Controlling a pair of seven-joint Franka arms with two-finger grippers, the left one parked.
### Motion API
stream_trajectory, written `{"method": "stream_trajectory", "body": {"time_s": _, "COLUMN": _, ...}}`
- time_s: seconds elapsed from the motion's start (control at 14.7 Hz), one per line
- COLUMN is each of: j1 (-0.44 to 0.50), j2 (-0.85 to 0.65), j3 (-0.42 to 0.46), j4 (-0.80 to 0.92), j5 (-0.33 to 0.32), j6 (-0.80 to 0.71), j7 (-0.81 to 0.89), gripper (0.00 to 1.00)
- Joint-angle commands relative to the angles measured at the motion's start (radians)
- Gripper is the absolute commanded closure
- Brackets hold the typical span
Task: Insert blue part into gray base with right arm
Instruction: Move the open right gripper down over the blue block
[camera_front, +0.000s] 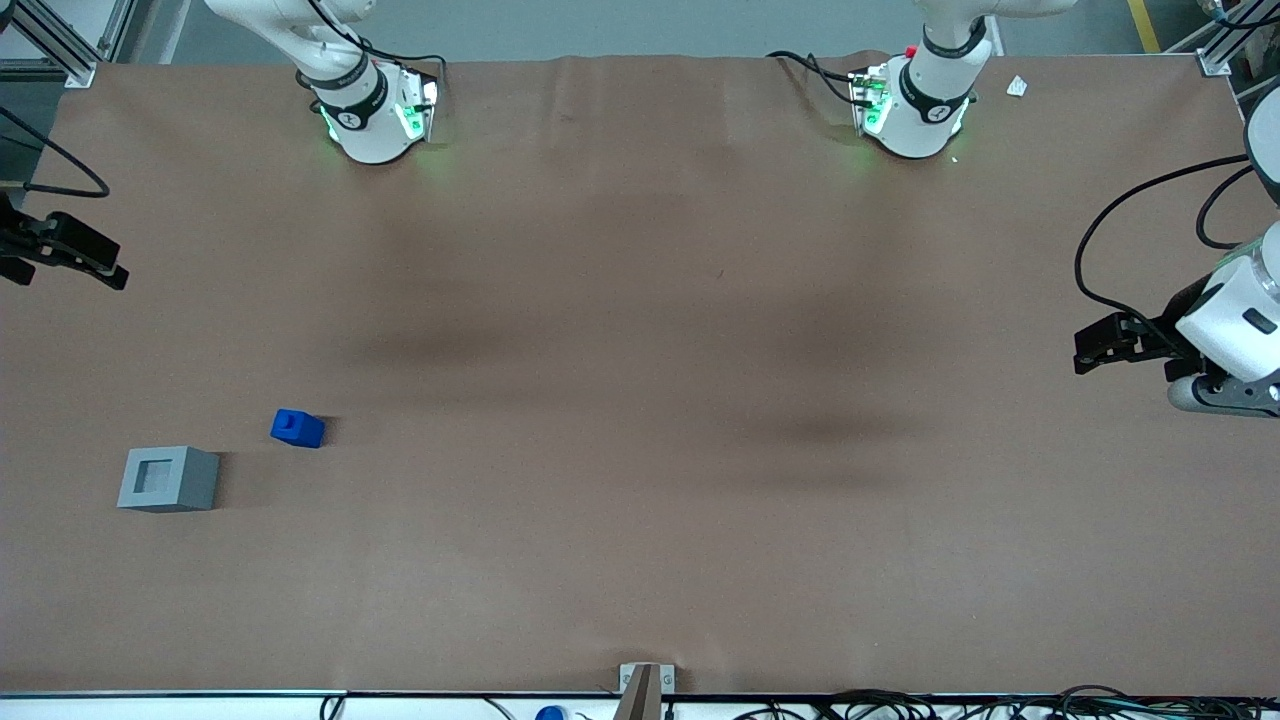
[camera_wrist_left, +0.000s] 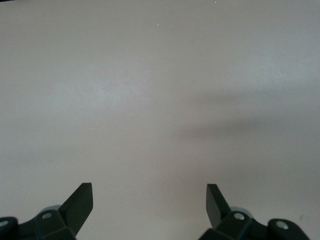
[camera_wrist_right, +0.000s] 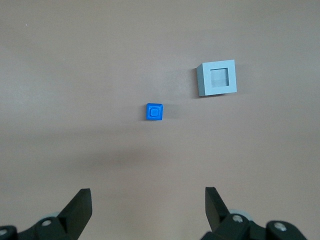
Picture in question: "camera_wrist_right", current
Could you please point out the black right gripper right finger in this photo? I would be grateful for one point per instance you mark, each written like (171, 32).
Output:
(220, 220)

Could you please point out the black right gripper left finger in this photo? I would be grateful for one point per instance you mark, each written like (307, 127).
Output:
(72, 215)

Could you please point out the blue plastic block part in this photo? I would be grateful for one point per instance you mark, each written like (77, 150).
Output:
(154, 112)

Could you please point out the gray square socket base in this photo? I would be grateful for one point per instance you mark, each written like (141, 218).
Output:
(231, 77)

